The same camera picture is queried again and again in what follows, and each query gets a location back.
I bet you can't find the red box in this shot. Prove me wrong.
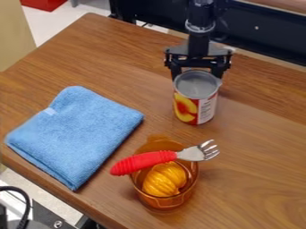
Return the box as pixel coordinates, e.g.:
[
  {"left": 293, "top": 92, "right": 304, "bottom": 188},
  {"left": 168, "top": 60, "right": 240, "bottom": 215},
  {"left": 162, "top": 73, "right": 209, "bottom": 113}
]
[{"left": 19, "top": 0, "right": 70, "bottom": 13}]

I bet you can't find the orange cup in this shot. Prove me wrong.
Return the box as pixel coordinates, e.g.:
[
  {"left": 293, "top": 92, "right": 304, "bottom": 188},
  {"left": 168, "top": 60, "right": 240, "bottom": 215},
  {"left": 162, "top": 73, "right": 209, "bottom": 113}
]
[{"left": 129, "top": 136, "right": 201, "bottom": 212}]

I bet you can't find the blue cloth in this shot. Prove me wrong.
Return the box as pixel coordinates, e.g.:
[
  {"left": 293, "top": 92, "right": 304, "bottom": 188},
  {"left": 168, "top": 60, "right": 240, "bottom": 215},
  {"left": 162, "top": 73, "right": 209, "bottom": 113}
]
[{"left": 4, "top": 85, "right": 146, "bottom": 191}]

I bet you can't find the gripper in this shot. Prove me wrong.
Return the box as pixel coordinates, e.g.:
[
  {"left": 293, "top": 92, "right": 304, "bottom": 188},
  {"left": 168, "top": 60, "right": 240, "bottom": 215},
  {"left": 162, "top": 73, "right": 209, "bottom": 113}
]
[{"left": 162, "top": 40, "right": 234, "bottom": 81}]

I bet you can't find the red peach can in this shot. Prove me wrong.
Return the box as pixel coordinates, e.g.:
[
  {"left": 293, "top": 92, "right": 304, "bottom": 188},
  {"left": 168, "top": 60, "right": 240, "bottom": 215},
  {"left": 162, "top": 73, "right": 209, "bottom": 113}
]
[{"left": 172, "top": 69, "right": 224, "bottom": 126}]

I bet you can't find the red handled fork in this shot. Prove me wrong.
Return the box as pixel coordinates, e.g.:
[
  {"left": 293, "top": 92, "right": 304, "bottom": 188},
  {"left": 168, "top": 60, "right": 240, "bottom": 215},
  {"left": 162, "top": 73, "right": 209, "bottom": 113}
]
[{"left": 108, "top": 139, "right": 222, "bottom": 177}]

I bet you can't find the yellow toy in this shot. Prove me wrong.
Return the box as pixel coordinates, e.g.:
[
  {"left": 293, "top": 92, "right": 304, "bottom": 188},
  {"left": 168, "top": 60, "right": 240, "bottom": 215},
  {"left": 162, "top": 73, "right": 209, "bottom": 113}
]
[{"left": 140, "top": 161, "right": 190, "bottom": 198}]

